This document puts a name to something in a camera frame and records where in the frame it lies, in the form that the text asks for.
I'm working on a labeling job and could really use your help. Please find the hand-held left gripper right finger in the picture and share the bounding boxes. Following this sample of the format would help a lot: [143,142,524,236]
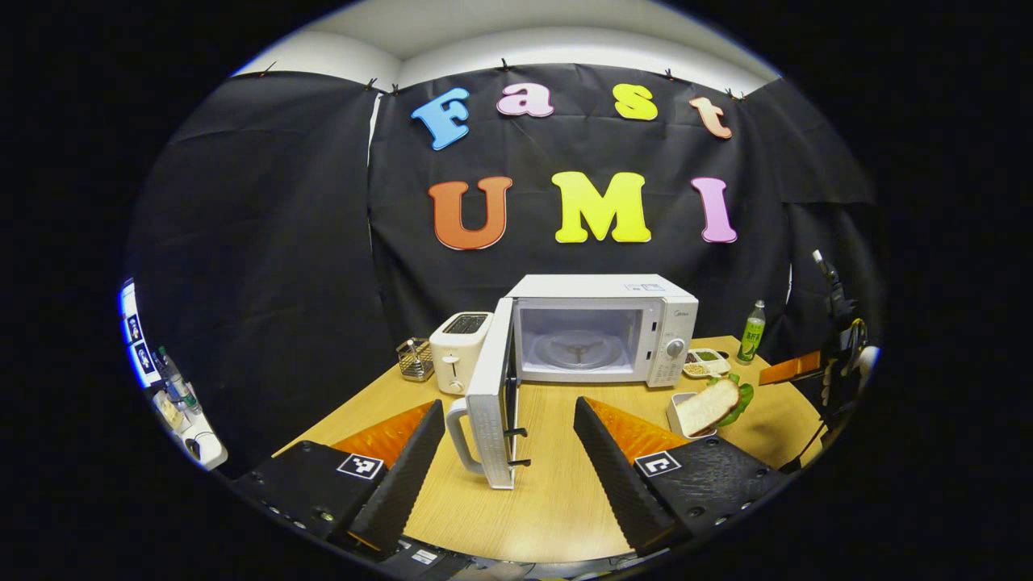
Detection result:
[573,395,790,558]

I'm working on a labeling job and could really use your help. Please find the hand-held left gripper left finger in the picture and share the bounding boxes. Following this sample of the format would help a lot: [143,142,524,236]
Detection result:
[230,399,446,558]

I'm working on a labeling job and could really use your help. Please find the bread and lettuce sandwich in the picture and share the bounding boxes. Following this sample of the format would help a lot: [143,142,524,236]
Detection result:
[676,373,755,437]

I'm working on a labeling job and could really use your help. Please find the white microwave oven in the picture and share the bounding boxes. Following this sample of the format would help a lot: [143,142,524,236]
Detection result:
[445,274,700,491]

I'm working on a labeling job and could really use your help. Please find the green drink bottle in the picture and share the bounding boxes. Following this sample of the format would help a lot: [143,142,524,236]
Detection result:
[736,300,767,366]

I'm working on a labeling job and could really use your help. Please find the white divided grain plate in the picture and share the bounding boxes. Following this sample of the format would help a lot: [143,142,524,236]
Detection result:
[683,348,732,379]

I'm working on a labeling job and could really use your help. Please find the small white rectangular dish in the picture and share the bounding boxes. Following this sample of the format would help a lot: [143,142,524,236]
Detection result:
[667,392,719,441]

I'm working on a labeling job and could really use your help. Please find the white toaster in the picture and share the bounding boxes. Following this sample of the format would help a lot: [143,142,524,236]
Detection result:
[429,311,494,395]

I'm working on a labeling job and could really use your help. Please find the white side desk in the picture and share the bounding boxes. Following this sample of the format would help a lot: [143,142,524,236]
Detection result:
[153,387,229,471]

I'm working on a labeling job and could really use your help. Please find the clear plastic bottle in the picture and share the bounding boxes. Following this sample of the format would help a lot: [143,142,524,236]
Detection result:
[157,345,200,410]

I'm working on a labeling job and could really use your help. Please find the lit display screen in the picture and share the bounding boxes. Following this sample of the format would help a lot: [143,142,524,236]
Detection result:
[119,278,164,390]

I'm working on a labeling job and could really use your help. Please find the black cable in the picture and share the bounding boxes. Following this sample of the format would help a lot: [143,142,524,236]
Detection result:
[777,418,834,474]

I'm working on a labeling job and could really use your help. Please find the small wire basket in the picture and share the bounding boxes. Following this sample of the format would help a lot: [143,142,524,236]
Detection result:
[395,337,435,382]

